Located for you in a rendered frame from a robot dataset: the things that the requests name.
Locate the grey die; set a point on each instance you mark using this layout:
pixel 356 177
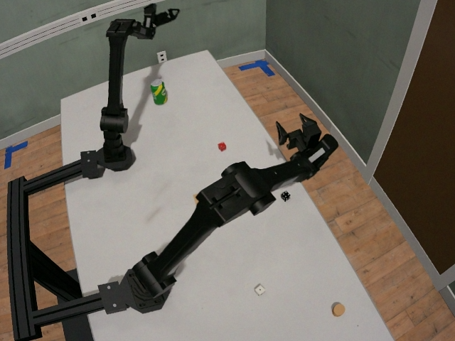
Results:
pixel 259 290

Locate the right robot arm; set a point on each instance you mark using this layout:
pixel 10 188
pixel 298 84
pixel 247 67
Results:
pixel 241 189

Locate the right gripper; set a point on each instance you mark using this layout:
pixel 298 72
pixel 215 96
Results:
pixel 291 135

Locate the green and yellow soda can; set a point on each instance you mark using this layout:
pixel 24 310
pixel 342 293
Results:
pixel 158 91

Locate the tan short cylinder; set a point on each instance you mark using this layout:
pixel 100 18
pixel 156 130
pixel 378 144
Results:
pixel 338 310

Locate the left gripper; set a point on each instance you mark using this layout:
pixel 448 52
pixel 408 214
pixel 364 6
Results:
pixel 166 19

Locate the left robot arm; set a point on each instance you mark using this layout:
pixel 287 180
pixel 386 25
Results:
pixel 111 124

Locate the black die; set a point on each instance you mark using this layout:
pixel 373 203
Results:
pixel 285 196

